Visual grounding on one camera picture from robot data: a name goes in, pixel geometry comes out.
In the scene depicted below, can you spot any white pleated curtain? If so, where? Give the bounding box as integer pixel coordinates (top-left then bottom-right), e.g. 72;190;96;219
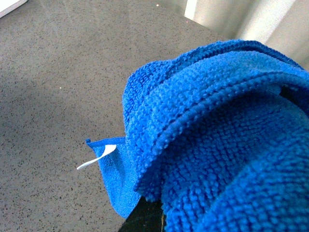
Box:
184;0;309;69

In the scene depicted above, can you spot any blue microfiber cloth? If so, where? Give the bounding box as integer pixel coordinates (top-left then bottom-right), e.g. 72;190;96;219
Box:
86;40;309;232

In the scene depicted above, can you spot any white towel rack with wooden bars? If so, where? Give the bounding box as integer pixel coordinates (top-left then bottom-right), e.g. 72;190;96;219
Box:
0;0;28;18

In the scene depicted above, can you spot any right gripper black finger under cloth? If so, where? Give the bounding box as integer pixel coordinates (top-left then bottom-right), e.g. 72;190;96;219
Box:
118;197;166;232

